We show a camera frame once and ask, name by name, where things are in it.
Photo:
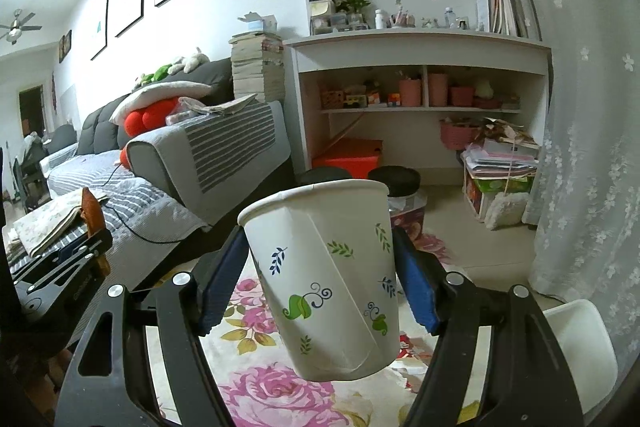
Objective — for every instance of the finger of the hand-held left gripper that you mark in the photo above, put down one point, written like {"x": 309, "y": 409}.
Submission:
{"x": 70, "y": 287}
{"x": 75, "y": 252}

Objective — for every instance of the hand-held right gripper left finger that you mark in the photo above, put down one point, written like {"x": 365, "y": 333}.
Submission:
{"x": 225, "y": 277}

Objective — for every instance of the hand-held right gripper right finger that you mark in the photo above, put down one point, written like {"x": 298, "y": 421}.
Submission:
{"x": 417, "y": 287}

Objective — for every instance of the white leaf print paper cup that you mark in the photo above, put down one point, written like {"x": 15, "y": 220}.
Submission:
{"x": 325, "y": 277}

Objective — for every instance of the white plastic bin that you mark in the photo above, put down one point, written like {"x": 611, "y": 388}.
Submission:
{"x": 580, "y": 347}

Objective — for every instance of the beige folded cloth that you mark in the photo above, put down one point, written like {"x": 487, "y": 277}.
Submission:
{"x": 45, "y": 219}

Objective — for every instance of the striped seat cover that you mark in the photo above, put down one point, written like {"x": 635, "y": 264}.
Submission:
{"x": 150, "y": 207}

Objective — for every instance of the dark chair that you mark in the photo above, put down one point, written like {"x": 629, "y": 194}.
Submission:
{"x": 25, "y": 177}

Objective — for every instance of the clear jar purple label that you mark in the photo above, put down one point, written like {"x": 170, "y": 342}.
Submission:
{"x": 395, "y": 179}

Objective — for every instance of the floral mat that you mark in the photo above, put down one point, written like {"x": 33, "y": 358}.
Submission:
{"x": 260, "y": 387}

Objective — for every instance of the white fluffy bag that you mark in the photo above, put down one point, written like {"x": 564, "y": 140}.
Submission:
{"x": 506, "y": 212}

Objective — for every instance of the grey sofa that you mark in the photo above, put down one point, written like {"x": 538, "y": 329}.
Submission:
{"x": 97, "y": 132}

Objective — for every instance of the striped armrest cloth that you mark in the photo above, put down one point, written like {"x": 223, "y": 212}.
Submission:
{"x": 235, "y": 147}

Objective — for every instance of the red box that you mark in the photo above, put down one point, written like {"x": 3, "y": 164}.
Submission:
{"x": 350, "y": 154}

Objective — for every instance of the red plush toy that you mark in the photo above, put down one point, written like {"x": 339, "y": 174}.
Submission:
{"x": 150, "y": 117}

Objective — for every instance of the pink basket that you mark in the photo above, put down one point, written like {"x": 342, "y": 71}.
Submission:
{"x": 459, "y": 136}

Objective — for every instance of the stack of papers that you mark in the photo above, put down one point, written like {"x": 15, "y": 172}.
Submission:
{"x": 500, "y": 147}

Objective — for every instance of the newspaper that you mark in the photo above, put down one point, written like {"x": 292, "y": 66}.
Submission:
{"x": 230, "y": 104}

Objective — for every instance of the white pillow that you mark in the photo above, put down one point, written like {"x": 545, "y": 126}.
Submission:
{"x": 160, "y": 94}

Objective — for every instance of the green plush toy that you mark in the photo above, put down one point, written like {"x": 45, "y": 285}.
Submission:
{"x": 155, "y": 76}

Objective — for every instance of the toy truck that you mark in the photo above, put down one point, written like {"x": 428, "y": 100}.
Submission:
{"x": 356, "y": 102}

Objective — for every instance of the small dark picture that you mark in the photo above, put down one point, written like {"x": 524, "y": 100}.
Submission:
{"x": 65, "y": 47}

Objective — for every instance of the wooden toy block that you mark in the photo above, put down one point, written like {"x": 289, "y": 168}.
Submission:
{"x": 332, "y": 99}

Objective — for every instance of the stack of old books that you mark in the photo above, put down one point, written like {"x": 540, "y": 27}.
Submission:
{"x": 257, "y": 72}

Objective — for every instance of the small pale plush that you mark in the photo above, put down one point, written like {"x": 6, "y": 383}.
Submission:
{"x": 484, "y": 88}

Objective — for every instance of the white plush toy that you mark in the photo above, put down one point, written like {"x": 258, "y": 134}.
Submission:
{"x": 190, "y": 61}

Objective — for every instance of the ceiling fan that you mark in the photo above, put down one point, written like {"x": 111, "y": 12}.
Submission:
{"x": 17, "y": 27}

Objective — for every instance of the white bookshelf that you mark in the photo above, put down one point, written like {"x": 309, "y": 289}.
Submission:
{"x": 400, "y": 49}

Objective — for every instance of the white lace curtain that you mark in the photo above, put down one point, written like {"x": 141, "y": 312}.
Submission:
{"x": 585, "y": 107}

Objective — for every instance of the blue white tissue box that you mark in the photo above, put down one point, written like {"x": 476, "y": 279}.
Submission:
{"x": 257, "y": 24}

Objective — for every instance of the pen cup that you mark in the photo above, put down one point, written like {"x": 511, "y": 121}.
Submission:
{"x": 403, "y": 18}

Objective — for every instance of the white bottle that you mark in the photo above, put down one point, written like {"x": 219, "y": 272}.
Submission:
{"x": 381, "y": 19}

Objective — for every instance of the clear water bottle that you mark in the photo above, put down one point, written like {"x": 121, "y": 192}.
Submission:
{"x": 450, "y": 18}

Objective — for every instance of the clear storage box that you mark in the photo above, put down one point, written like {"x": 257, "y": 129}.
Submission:
{"x": 321, "y": 17}

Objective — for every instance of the small green plant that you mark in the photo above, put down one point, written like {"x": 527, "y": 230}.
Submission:
{"x": 356, "y": 7}

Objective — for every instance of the standing books on ledge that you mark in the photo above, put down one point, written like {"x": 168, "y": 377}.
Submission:
{"x": 500, "y": 12}

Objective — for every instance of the red wall hanging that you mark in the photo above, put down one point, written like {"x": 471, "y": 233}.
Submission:
{"x": 53, "y": 92}

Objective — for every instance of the narrow picture frame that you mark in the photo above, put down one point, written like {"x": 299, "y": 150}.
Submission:
{"x": 100, "y": 24}

